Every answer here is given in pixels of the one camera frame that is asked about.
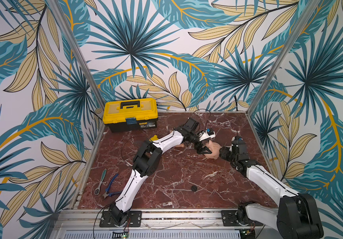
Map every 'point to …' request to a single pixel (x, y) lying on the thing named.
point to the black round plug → (194, 188)
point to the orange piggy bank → (181, 145)
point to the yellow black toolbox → (130, 114)
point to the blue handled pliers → (105, 194)
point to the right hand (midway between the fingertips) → (224, 150)
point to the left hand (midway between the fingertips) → (209, 146)
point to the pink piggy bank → (215, 149)
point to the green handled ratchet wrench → (96, 190)
